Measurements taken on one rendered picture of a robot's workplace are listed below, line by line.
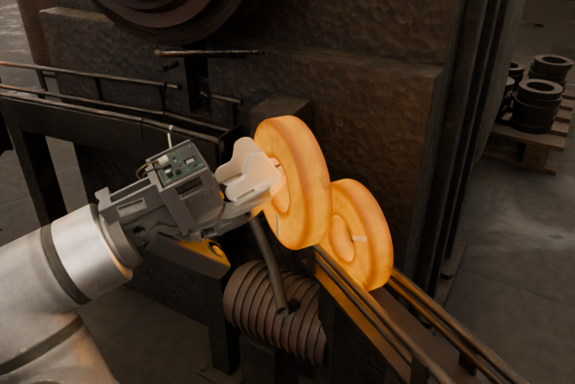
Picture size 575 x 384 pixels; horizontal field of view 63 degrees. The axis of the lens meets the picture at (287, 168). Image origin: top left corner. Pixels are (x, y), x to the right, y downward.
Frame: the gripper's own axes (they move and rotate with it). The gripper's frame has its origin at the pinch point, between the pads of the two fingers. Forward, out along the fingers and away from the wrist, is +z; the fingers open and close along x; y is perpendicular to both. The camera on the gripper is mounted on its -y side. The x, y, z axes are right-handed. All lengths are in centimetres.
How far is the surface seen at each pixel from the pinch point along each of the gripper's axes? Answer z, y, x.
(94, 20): -12, 6, 73
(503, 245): 82, -111, 45
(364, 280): 3.6, -17.5, -6.0
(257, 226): -3.0, -24.5, 20.9
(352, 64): 22.4, -3.6, 22.2
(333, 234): 4.3, -17.0, 3.1
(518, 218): 99, -116, 54
